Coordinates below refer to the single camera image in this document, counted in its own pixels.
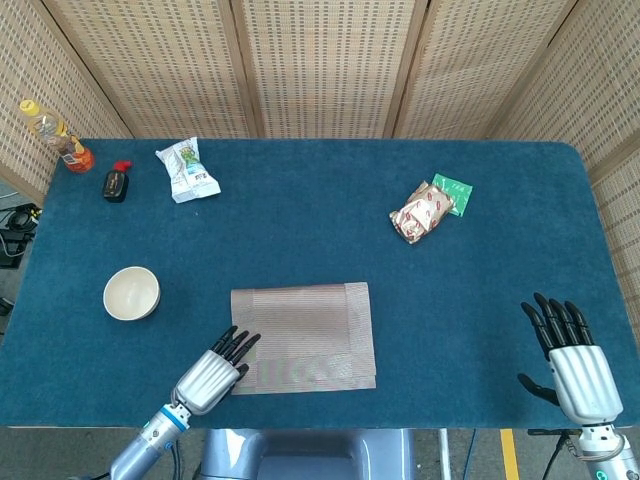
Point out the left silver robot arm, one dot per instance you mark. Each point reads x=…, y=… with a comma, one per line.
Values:
x=150, y=440

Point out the white bowl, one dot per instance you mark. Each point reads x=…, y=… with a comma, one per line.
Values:
x=131, y=295

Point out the grey metal table leg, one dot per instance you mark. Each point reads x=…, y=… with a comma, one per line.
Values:
x=444, y=455

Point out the woven folding screen panel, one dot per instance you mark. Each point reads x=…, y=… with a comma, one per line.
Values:
x=160, y=65
x=30, y=100
x=480, y=65
x=330, y=65
x=600, y=100

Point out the beige woven placemat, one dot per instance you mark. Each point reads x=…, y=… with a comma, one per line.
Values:
x=305, y=335

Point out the gold foil snack package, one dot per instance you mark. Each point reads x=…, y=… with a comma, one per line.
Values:
x=422, y=215

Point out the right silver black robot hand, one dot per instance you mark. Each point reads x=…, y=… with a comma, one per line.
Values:
x=585, y=385

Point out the orange drink bottle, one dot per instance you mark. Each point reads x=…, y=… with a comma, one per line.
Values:
x=65, y=145

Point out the white snack bag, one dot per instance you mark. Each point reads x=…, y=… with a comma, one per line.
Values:
x=187, y=175

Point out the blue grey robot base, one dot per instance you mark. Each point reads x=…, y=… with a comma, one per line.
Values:
x=300, y=450

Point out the blue carpet table cover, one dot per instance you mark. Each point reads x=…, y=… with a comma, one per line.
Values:
x=300, y=240

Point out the black sauce bottle red cap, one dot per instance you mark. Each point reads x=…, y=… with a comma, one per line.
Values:
x=115, y=185

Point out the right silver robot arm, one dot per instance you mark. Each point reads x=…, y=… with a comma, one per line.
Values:
x=610, y=465

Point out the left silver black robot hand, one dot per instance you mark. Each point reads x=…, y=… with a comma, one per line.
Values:
x=205, y=380

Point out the green tea sachet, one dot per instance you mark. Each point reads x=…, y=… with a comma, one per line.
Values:
x=457, y=192

